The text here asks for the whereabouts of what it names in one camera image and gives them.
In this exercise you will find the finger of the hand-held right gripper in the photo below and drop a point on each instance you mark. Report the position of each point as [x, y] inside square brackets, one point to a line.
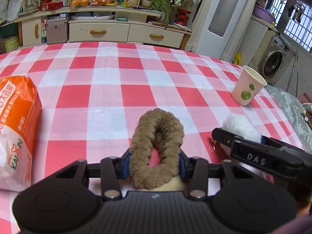
[253, 154]
[280, 146]

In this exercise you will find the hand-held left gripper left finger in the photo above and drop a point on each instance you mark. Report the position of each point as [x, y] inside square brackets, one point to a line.
[124, 165]

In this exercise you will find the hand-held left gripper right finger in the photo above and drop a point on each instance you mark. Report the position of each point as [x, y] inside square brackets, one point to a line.
[184, 165]

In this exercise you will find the brown fluffy plush toy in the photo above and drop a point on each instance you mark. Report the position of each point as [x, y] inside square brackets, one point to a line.
[143, 139]

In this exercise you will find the person's right forearm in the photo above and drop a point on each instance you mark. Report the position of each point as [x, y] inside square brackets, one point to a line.
[304, 224]

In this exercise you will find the grey patterned sofa cover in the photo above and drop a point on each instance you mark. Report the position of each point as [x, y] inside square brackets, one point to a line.
[290, 107]

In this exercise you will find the white paper cup green print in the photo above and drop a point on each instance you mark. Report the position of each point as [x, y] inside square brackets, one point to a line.
[246, 87]

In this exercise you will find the metal rod stand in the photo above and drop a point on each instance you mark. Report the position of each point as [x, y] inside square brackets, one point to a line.
[295, 70]

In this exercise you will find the grey washing machine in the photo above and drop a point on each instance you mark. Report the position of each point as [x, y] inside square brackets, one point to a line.
[273, 63]

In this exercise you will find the red white checked tablecloth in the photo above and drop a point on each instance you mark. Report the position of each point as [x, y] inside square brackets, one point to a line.
[109, 78]

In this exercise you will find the yellow plastic toy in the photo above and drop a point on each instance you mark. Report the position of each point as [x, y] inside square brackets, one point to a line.
[237, 58]

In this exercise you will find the barred window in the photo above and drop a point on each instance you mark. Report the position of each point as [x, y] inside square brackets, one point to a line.
[302, 34]

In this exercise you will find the orange white plastic packet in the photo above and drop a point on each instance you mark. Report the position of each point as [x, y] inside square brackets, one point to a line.
[17, 117]

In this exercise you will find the white standing air conditioner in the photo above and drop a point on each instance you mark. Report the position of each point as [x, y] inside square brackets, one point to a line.
[214, 41]

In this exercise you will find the purple plastic basin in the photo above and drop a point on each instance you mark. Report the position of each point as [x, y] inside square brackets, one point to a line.
[263, 14]

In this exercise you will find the hanging laundry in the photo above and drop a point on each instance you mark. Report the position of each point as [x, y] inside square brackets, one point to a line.
[296, 12]

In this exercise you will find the cream television cabinet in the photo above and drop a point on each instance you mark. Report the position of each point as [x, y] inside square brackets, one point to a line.
[97, 29]

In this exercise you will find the red vase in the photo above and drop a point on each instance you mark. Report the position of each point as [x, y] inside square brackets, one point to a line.
[182, 19]

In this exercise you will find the silver case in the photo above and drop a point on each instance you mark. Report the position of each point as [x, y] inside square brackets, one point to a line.
[57, 31]

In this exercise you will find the white curtain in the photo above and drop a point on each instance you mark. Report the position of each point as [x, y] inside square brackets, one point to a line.
[199, 9]

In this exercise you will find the yellow bananas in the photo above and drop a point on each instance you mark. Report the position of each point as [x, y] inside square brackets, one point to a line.
[111, 4]

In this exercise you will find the green potted plant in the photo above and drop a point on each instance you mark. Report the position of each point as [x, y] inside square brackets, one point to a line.
[146, 3]

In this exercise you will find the light green bucket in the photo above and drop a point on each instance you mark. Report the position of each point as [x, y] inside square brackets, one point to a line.
[11, 45]

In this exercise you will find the small bag of oranges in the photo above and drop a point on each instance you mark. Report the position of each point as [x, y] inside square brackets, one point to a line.
[79, 2]

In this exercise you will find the red box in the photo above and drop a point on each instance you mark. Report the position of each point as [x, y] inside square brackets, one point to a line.
[51, 6]

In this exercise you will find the dark green tub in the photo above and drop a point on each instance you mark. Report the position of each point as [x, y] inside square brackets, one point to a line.
[8, 30]

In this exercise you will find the white paper calendar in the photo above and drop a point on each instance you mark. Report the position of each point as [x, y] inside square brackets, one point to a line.
[14, 8]

